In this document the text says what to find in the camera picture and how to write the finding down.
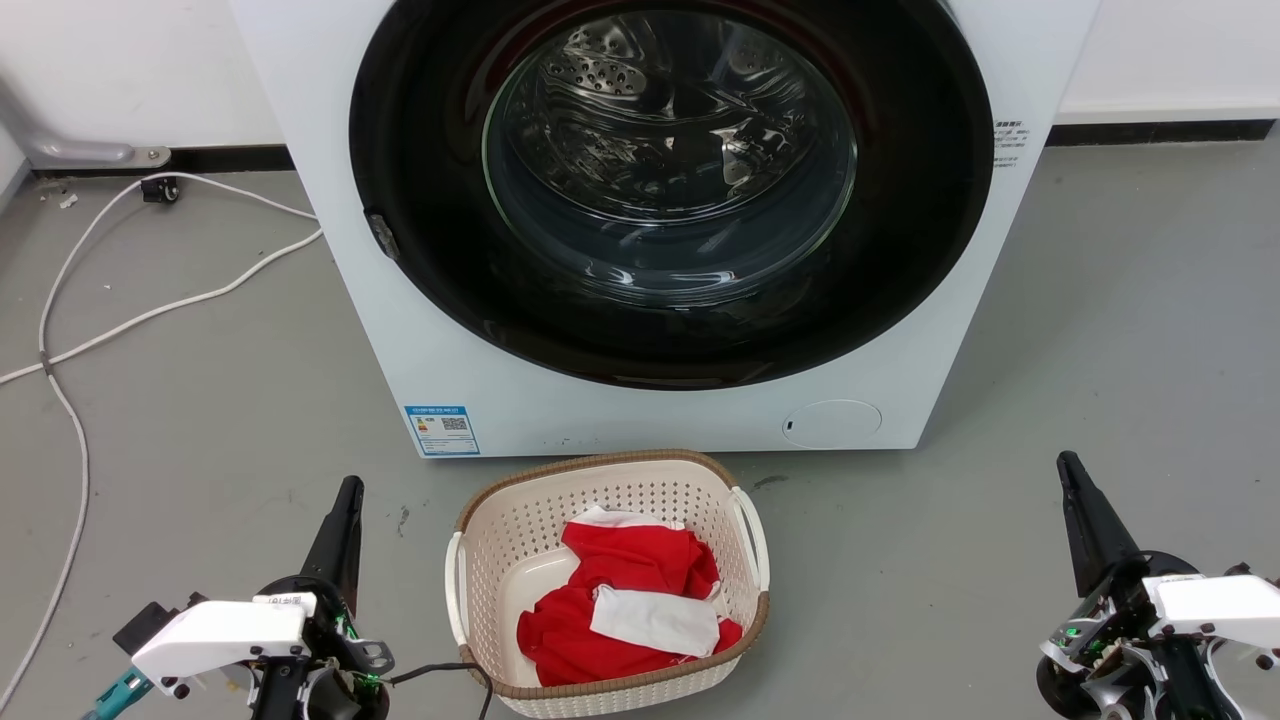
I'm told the blue energy label sticker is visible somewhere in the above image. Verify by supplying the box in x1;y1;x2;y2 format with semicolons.
404;405;481;458

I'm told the white front-load washing machine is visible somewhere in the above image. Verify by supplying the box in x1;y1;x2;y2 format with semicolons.
228;0;1101;459

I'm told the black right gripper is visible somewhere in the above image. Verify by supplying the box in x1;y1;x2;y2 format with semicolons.
1035;451;1246;720

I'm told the grey metal pipe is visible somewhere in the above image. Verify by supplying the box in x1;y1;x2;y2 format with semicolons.
0;75;172;169

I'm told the black round washer door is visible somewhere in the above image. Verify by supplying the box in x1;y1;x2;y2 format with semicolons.
348;0;996;391

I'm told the thin white power cable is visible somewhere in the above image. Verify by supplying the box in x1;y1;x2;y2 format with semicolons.
0;172;319;709

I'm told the red and white garment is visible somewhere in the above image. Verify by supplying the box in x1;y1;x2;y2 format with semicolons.
516;506;744;688

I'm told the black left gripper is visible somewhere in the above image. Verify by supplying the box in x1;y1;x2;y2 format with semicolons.
250;475;397;720

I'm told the cream plastic laundry basket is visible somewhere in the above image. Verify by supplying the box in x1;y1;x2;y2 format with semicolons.
445;450;771;720

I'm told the steel washer drum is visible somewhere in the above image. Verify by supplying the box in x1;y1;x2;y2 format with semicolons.
484;10;859;307

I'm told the round white filter cover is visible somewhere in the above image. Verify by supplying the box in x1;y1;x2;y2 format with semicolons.
782;400;883;449

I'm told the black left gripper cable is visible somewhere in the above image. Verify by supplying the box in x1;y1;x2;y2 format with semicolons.
388;661;496;720

